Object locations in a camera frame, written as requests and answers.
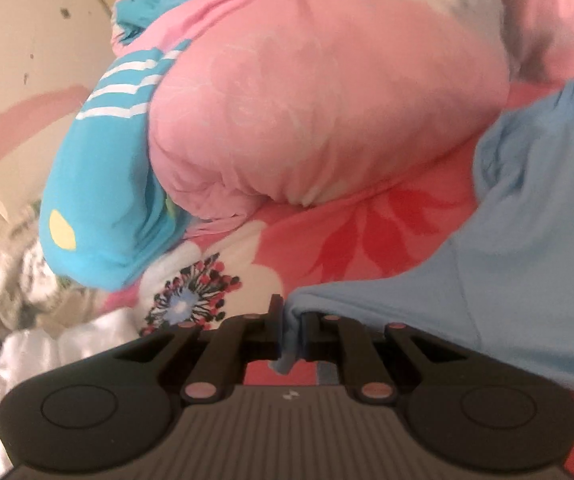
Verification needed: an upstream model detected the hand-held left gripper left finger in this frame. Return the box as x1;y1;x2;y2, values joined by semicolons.
113;293;288;407

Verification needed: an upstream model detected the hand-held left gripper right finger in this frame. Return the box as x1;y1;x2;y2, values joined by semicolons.
302;311;468;407

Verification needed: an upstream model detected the light blue t-shirt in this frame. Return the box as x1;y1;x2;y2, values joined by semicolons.
274;77;574;401

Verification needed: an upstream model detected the pink floral bed sheet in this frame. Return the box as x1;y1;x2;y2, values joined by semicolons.
84;82;574;480

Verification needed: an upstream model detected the pink grey floral quilt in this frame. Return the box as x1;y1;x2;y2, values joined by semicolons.
112;0;574;223

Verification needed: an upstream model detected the turquoise striped quilt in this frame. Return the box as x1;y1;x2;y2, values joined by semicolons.
38;0;208;292

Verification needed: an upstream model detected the white cloth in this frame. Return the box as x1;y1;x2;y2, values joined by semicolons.
0;307;140;480

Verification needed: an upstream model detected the grey white fluffy blanket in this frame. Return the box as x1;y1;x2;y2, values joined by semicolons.
0;200;98;336

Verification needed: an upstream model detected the cream pink headboard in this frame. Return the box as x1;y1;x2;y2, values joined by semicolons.
0;85;98;271

